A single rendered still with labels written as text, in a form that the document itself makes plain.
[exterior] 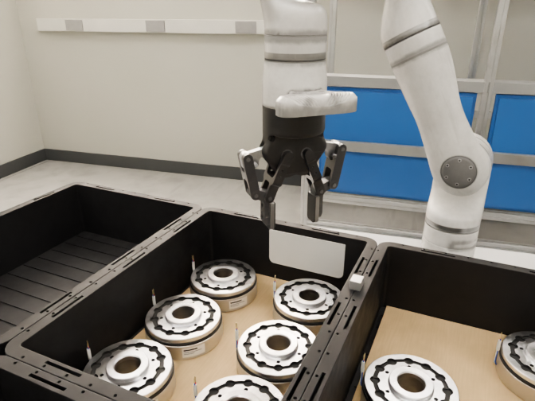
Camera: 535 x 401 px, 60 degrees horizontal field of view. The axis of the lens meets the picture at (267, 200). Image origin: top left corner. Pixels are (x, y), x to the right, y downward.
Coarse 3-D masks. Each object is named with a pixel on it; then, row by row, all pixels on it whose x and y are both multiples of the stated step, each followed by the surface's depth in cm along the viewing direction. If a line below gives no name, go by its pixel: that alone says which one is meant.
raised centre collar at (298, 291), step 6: (300, 288) 67; (306, 288) 67; (312, 288) 67; (318, 288) 67; (294, 294) 66; (318, 294) 66; (324, 294) 66; (294, 300) 65; (300, 300) 65; (318, 300) 65; (324, 300) 65; (306, 306) 64; (312, 306) 64
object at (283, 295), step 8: (296, 280) 70; (304, 280) 70; (312, 280) 70; (320, 280) 70; (280, 288) 68; (288, 288) 69; (320, 288) 68; (328, 288) 69; (336, 288) 68; (280, 296) 67; (288, 296) 66; (328, 296) 66; (336, 296) 67; (280, 304) 65; (288, 304) 65; (296, 304) 65; (328, 304) 65; (280, 312) 64; (288, 312) 63; (296, 312) 64; (304, 312) 63; (312, 312) 63; (320, 312) 64; (328, 312) 63; (296, 320) 62; (304, 320) 62; (312, 320) 62; (320, 320) 62
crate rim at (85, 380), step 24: (192, 216) 75; (240, 216) 76; (168, 240) 68; (360, 240) 68; (96, 288) 56; (24, 336) 48; (24, 360) 45; (48, 360) 45; (312, 360) 45; (96, 384) 42
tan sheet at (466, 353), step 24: (408, 312) 68; (384, 336) 63; (408, 336) 63; (432, 336) 63; (456, 336) 63; (480, 336) 63; (504, 336) 63; (432, 360) 59; (456, 360) 59; (480, 360) 59; (360, 384) 55; (456, 384) 55; (480, 384) 55; (504, 384) 55
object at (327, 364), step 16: (384, 256) 64; (432, 256) 64; (448, 256) 63; (464, 256) 63; (368, 272) 60; (512, 272) 60; (528, 272) 60; (368, 288) 56; (352, 304) 53; (352, 320) 50; (336, 336) 48; (336, 352) 46; (320, 368) 44; (320, 384) 44; (304, 400) 40
